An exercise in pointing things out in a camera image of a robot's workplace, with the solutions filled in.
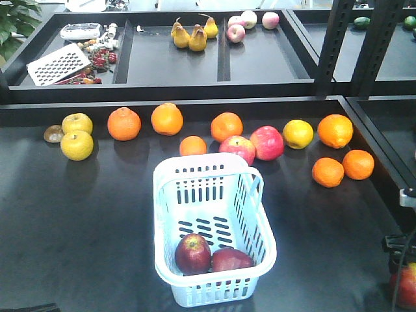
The yellow apple front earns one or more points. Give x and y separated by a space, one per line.
77 145

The potted green plant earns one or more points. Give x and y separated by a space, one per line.
17 17

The yellow apple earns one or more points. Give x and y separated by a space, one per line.
77 121
77 145

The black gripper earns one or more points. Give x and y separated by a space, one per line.
401 248

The small orange lower right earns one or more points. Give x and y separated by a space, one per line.
358 164

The large orange right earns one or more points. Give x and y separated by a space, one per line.
335 131

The dark red apple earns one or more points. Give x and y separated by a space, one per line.
230 259
193 255

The orange far left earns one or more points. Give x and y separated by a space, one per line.
124 124

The small orange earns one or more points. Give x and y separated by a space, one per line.
328 172
358 164
192 145

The pink apple back tray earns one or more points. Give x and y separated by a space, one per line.
236 33

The black rack post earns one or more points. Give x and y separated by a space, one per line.
378 36
335 33

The light blue plastic basket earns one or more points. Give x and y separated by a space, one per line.
218 196

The brown yellow pear group front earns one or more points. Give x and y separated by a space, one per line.
198 39

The small orange centre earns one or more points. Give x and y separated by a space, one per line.
192 145

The small orange lower left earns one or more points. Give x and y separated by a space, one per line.
328 172

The black rack post right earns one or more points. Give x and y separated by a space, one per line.
378 36

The yellow round fruit right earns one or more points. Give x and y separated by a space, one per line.
298 134

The yellow apple back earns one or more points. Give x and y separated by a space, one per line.
77 121

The white perforated tray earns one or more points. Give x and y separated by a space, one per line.
57 65

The red pink apple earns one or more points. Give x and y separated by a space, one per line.
268 143

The brown round fruit left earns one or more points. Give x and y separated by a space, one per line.
53 134

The brown yellow pear back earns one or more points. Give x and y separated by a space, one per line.
211 28

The black rack post left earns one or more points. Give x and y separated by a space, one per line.
335 33

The red apple with stem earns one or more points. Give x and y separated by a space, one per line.
240 146

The large orange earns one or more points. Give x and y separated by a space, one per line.
335 131
167 119

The dark red apple front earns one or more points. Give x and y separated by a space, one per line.
230 259

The white device box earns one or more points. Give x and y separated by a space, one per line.
80 31

